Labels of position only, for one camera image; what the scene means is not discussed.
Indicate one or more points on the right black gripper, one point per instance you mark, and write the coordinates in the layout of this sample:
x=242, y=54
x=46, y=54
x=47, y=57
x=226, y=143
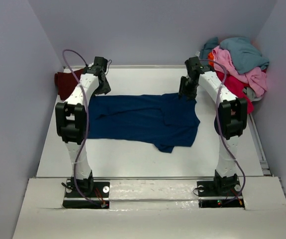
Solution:
x=191, y=94

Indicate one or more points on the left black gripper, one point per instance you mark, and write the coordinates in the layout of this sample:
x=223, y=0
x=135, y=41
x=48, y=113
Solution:
x=105, y=88

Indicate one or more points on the navy blue t shirt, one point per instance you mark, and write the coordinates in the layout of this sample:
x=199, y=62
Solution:
x=165, y=121

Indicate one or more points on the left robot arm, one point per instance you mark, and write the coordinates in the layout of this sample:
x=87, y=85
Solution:
x=75, y=90

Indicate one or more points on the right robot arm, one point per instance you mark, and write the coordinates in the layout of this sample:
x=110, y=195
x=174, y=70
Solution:
x=230, y=122

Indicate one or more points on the folded dark red shirt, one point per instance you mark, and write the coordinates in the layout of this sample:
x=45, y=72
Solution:
x=66, y=83

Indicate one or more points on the orange t shirt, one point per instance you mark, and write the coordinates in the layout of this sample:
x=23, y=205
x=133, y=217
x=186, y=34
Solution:
x=210, y=57

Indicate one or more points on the magenta t shirt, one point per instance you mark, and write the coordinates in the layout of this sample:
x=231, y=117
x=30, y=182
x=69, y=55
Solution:
x=236, y=87

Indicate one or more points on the grey blue t shirt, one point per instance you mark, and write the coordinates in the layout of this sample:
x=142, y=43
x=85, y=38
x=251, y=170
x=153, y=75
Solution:
x=245, y=56

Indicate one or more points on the light pink t shirt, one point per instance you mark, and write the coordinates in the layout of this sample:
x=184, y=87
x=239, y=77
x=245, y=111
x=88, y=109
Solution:
x=255, y=78

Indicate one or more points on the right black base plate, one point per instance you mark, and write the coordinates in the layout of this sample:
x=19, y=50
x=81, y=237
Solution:
x=210, y=197

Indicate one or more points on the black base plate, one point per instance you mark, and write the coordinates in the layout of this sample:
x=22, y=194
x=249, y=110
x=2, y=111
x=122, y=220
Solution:
x=210, y=197
x=99, y=196

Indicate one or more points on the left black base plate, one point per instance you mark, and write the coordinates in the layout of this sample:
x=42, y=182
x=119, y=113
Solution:
x=99, y=196

